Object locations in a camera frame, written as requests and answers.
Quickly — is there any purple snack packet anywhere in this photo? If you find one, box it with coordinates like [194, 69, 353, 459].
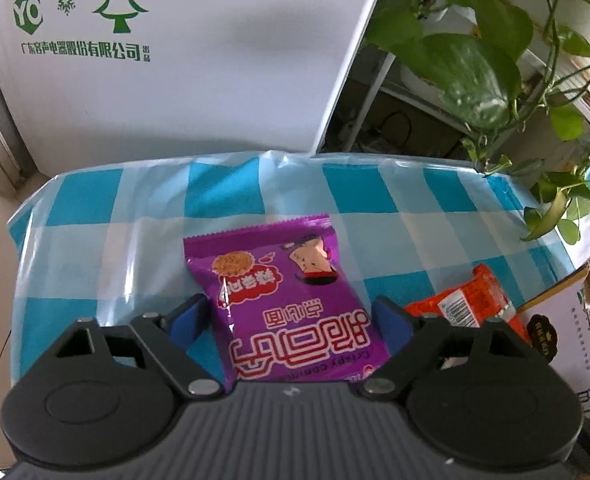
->
[183, 214, 389, 387]

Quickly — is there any orange red snack packet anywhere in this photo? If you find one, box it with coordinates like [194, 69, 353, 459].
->
[404, 263, 530, 342]

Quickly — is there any blue white checkered tablecloth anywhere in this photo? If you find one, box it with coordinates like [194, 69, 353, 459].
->
[8, 151, 590, 378]

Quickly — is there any white cardboard milk box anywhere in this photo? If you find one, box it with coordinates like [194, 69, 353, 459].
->
[518, 258, 590, 419]

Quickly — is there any white refrigerator with green print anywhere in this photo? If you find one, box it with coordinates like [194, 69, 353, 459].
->
[0, 0, 376, 176]

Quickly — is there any green pothos plant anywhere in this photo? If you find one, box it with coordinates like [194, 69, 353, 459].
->
[362, 0, 590, 246]

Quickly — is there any white metal plant shelf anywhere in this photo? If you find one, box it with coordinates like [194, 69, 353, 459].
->
[348, 47, 590, 167]

